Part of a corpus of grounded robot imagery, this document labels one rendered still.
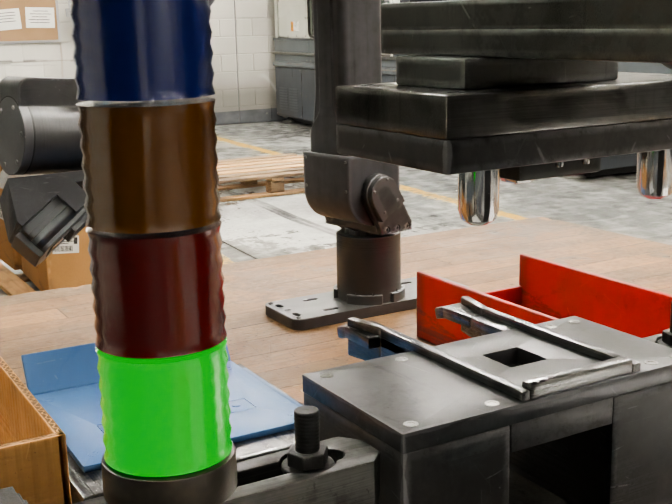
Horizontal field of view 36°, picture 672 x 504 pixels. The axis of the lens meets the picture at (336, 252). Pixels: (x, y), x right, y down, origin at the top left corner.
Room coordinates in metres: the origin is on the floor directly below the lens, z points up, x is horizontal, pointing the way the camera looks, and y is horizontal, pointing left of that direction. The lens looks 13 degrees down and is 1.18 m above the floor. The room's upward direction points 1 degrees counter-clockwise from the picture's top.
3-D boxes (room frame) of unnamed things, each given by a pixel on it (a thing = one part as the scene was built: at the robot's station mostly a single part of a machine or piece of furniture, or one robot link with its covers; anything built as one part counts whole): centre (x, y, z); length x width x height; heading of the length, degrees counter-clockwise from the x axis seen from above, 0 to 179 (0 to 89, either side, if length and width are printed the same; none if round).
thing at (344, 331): (0.60, -0.03, 0.98); 0.07 x 0.02 x 0.01; 30
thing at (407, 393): (0.54, -0.09, 0.98); 0.20 x 0.10 x 0.01; 120
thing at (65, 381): (0.64, 0.16, 0.93); 0.15 x 0.07 x 0.03; 29
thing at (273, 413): (0.67, 0.08, 0.93); 0.15 x 0.07 x 0.03; 29
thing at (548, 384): (0.51, -0.13, 0.98); 0.07 x 0.01 x 0.03; 120
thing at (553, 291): (0.78, -0.18, 0.93); 0.25 x 0.12 x 0.06; 30
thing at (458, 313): (0.64, -0.09, 0.98); 0.07 x 0.02 x 0.01; 30
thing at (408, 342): (0.54, -0.06, 0.98); 0.13 x 0.01 x 0.03; 30
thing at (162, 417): (0.29, 0.05, 1.07); 0.04 x 0.04 x 0.03
